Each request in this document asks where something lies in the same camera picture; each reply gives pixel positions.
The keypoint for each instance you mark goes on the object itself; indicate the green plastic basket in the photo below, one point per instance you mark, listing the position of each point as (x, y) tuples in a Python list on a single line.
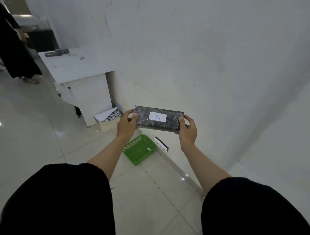
[(140, 152)]

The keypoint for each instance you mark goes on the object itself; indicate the cardboard box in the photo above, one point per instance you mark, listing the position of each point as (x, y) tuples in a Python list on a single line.
[(109, 123)]

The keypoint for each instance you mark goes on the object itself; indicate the person's right hand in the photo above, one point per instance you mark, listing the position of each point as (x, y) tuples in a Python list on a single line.
[(189, 136)]

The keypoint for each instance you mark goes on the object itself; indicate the person's left forearm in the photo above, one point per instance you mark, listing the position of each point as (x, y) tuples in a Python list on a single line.
[(109, 157)]

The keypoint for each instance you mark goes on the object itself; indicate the white desk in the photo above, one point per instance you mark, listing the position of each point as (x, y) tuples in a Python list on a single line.
[(77, 67)]

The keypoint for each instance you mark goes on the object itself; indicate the person's right forearm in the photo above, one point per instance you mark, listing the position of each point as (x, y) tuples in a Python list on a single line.
[(208, 169)]

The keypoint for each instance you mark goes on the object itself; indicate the dark block labelled A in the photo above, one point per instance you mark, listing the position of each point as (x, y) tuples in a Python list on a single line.
[(145, 118)]

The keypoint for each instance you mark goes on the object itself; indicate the small dark flat box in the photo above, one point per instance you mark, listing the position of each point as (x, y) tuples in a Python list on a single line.
[(50, 54), (62, 51)]

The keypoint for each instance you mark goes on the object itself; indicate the person's left hand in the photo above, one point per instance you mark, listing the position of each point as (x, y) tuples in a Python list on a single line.
[(126, 127)]

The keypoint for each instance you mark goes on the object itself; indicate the dark cabinet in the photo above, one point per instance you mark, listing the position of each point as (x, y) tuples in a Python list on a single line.
[(43, 40)]

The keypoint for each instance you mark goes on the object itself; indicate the black left sleeve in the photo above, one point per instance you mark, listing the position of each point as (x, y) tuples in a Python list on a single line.
[(58, 201)]

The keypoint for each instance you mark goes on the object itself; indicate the white power strip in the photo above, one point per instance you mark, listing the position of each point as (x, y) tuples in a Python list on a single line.
[(161, 144)]

